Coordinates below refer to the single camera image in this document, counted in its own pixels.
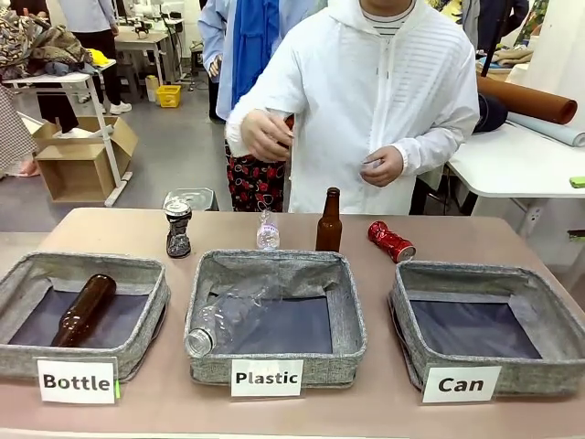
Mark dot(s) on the white Can label card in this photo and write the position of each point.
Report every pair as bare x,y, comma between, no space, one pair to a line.
460,383

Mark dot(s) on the brown glass bottle lying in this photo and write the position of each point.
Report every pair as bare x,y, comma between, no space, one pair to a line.
84,309

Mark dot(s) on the white Plastic label card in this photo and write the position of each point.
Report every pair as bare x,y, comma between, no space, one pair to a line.
266,377

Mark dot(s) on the brown glass bottle standing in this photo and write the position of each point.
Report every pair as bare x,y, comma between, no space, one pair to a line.
328,225

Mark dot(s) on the person in blue coat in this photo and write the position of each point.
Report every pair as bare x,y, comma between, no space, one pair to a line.
237,50

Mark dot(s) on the dark brown object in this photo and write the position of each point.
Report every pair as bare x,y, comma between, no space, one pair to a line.
288,132

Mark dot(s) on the white table with clothes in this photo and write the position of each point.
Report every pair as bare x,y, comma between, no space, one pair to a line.
98,114

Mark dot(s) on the person's right hand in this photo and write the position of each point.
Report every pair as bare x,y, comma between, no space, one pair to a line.
262,135

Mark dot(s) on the dark navy cap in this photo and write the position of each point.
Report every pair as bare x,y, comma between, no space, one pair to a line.
490,115

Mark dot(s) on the person's left hand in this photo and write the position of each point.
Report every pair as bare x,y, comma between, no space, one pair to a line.
383,164

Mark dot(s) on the white side table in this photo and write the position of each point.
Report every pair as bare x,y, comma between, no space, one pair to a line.
516,169

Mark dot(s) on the large clear plastic bottle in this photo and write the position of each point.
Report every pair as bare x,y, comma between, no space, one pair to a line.
224,318

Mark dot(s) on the grey fabric basket labelled Bottle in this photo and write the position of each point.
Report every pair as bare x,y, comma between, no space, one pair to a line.
27,352

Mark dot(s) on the yellow plastic crate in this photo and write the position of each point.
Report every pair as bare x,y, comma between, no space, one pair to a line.
168,95

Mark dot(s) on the brown rolled mat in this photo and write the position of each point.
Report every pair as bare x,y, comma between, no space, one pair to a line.
525,98

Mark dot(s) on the light blue rolled sheet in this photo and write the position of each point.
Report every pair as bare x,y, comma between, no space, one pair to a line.
548,128

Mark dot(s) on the crushed red soda can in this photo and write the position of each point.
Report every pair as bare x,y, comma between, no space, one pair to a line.
390,240

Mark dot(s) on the person in checkered clothing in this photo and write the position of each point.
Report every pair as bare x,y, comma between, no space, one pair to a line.
13,132

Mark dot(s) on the small crushed clear plastic bottle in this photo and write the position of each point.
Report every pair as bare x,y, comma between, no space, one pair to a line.
268,233

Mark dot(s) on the open cardboard box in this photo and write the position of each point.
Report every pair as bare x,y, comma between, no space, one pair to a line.
82,160

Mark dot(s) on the crushed black soda can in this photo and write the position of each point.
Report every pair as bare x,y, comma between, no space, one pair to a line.
177,228

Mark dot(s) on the pile of patterned clothes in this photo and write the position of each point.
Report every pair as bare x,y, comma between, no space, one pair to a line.
36,43

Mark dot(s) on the grey fabric basket labelled Plastic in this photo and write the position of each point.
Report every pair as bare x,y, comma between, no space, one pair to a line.
352,297

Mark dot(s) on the person in white hoodie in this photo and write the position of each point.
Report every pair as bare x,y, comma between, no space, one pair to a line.
365,100

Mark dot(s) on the person in black trousers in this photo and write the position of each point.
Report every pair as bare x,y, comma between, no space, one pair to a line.
91,46

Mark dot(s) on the white Bottle label card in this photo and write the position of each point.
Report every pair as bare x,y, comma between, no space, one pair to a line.
77,381

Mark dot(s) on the grey fabric basket labelled Can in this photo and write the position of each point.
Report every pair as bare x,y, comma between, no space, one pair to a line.
539,379

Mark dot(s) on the white desk in background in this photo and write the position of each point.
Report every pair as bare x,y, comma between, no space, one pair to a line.
146,50

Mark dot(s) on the green object on table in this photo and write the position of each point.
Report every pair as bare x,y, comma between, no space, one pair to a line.
577,181

